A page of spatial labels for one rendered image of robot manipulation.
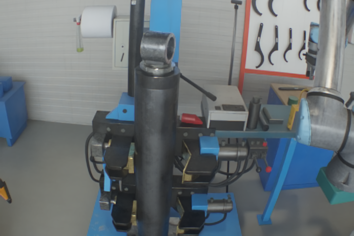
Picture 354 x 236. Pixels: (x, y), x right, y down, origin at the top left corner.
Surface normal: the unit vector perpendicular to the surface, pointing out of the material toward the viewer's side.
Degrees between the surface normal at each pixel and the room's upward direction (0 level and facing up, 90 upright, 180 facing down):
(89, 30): 109
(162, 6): 90
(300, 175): 90
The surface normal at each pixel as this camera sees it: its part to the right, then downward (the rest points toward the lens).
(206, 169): 0.05, -0.91
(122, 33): -0.01, 0.40
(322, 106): -0.56, -0.25
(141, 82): -0.64, 0.28
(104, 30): -0.04, 0.77
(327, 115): -0.23, -0.21
